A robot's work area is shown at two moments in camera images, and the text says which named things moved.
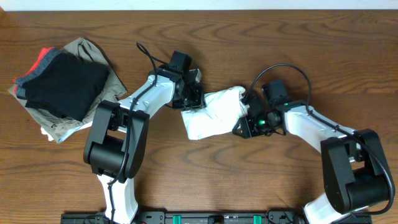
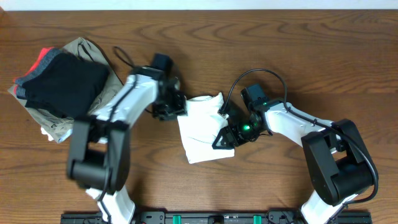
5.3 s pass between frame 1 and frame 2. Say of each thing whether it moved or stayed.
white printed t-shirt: moved
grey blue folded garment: stayed
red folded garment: stayed
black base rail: stayed
